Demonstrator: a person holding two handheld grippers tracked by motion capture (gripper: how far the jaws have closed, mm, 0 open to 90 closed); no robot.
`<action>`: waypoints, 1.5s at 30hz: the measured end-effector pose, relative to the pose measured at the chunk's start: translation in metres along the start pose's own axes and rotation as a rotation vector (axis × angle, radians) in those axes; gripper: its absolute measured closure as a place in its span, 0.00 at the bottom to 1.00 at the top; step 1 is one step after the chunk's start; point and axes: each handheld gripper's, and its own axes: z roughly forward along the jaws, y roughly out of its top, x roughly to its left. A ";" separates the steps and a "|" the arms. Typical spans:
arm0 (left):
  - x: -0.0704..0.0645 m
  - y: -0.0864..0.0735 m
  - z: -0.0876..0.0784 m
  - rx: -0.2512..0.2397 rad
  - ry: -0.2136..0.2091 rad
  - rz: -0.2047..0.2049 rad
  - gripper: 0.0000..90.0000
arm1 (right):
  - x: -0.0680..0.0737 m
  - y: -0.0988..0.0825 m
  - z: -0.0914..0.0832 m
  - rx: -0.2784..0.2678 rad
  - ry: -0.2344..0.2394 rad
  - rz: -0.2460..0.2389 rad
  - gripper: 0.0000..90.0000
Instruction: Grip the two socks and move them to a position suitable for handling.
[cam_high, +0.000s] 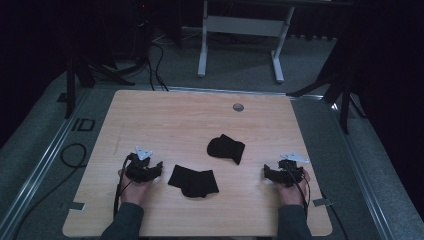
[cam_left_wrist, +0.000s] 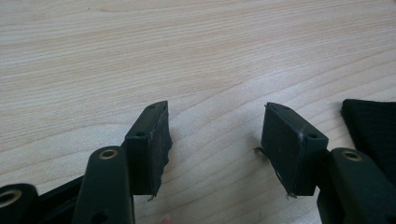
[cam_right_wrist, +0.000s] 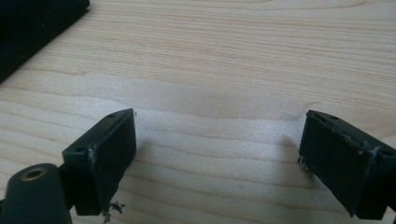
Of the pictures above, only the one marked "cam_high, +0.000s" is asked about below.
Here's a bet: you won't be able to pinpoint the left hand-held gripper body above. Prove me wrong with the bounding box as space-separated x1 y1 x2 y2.
124 145 158 184

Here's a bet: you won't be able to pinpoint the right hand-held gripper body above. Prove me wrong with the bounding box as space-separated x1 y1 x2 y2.
277 152 311 188

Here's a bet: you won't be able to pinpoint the black sock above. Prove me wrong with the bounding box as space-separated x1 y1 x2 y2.
167 164 220 199
206 133 246 166

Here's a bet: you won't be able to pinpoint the person's left hand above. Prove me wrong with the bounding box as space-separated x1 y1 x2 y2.
117 168 155 207

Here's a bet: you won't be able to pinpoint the person's right hand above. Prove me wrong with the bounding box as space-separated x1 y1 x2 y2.
272 169 312 207

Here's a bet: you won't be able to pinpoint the black tape marks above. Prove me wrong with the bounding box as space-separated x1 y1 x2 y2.
70 117 97 132

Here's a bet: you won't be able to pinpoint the black metal stand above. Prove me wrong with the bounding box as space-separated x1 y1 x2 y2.
64 54 136 120
286 63 368 135

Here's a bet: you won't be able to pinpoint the dark equipment rack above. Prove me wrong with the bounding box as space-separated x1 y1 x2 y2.
132 0 156 63

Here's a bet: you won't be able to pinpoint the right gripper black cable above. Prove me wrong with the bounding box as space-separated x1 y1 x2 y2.
285 165 312 218

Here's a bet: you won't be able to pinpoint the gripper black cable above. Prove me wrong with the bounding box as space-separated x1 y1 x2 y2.
285 165 312 218
112 154 134 218

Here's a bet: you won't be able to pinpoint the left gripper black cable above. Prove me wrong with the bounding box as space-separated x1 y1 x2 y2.
112 154 134 218

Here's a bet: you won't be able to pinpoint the thin black floor cable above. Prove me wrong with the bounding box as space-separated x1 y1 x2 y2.
320 191 350 240

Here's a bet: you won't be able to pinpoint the metal floor rail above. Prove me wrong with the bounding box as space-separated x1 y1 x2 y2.
328 101 398 240
0 87 94 240
161 85 324 100

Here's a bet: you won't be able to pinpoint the black background cables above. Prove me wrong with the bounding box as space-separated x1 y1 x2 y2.
145 39 170 92

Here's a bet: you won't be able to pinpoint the white desk frame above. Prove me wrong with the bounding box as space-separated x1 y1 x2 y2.
197 0 296 84

